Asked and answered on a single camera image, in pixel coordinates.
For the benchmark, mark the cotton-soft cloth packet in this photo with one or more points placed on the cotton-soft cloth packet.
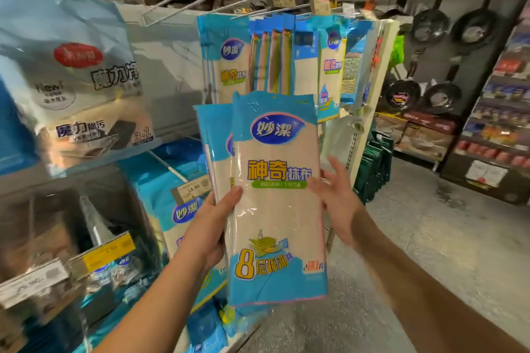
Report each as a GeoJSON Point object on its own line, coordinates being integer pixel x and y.
{"type": "Point", "coordinates": [329, 67]}

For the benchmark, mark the hung scouring pad packet bunch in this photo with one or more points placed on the hung scouring pad packet bunch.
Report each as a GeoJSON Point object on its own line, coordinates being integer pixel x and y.
{"type": "Point", "coordinates": [354, 67]}

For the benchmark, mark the dark green goods pile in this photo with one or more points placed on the dark green goods pile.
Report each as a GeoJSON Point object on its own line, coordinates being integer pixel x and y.
{"type": "Point", "coordinates": [373, 166]}

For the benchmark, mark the person's left hand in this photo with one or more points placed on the person's left hand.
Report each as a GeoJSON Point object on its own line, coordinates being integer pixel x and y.
{"type": "Point", "coordinates": [207, 233]}

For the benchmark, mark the bright yellow price tag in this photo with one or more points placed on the bright yellow price tag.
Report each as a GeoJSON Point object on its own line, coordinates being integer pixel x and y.
{"type": "Point", "coordinates": [108, 253]}

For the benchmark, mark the person's right forearm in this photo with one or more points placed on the person's right forearm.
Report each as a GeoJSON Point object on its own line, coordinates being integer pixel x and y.
{"type": "Point", "coordinates": [431, 299]}

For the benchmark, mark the blue-label white cloth packet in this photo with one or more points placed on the blue-label white cloth packet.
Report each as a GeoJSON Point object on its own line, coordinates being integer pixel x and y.
{"type": "Point", "coordinates": [281, 59]}

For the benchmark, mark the yellowish price tag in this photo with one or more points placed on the yellowish price tag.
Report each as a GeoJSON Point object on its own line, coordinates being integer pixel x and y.
{"type": "Point", "coordinates": [192, 190]}

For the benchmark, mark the blue glove packets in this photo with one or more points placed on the blue glove packets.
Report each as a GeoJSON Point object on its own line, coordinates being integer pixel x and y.
{"type": "Point", "coordinates": [215, 328]}

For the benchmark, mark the hanging red clip strip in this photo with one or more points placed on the hanging red clip strip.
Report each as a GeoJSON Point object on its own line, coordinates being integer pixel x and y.
{"type": "Point", "coordinates": [374, 67]}

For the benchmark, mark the hanging bright green bags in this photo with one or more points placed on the hanging bright green bags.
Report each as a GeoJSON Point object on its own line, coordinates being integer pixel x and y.
{"type": "Point", "coordinates": [397, 49]}

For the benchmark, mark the hanging grey packets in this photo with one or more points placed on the hanging grey packets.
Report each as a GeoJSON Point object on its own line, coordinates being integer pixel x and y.
{"type": "Point", "coordinates": [74, 75]}

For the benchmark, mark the background shelf with boxed goods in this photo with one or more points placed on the background shelf with boxed goods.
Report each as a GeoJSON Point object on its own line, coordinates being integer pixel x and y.
{"type": "Point", "coordinates": [497, 117]}

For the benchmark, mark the person's right hand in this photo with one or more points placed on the person's right hand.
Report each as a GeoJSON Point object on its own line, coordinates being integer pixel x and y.
{"type": "Point", "coordinates": [339, 204]}

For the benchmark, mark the pale white price tag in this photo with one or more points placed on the pale white price tag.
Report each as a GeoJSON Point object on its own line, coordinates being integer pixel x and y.
{"type": "Point", "coordinates": [33, 282]}

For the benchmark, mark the hanging brownish packets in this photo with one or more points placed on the hanging brownish packets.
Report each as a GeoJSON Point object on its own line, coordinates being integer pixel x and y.
{"type": "Point", "coordinates": [33, 233]}

